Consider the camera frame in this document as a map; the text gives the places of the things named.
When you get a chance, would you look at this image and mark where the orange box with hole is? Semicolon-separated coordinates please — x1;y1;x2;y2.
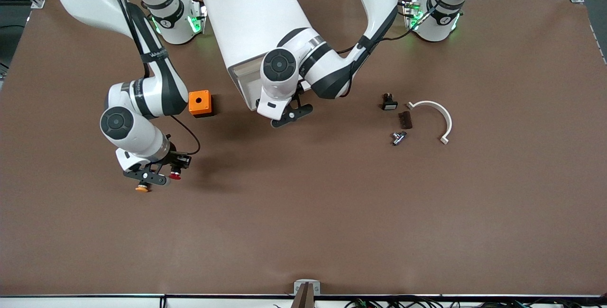
188;90;214;118

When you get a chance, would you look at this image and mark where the white curved plastic clip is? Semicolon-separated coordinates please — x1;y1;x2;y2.
406;100;453;145

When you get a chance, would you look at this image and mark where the black right camera mount plate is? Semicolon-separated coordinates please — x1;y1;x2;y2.
122;165;172;187

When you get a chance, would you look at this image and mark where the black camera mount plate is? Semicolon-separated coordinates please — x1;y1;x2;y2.
270;101;314;129
122;165;172;187

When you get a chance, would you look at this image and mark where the black left camera mount plate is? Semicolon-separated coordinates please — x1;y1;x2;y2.
270;101;314;129

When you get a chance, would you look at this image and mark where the white table edge rail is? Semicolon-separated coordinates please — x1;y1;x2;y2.
0;295;607;308

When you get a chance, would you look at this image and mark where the brown camera mast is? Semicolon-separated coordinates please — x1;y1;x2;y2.
290;282;315;308

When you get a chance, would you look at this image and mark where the grey metal table bracket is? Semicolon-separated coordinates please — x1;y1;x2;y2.
293;280;321;296

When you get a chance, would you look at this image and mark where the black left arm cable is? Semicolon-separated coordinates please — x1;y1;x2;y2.
336;0;439;98

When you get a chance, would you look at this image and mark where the black cable bundle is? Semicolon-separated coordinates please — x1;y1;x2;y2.
273;296;607;308

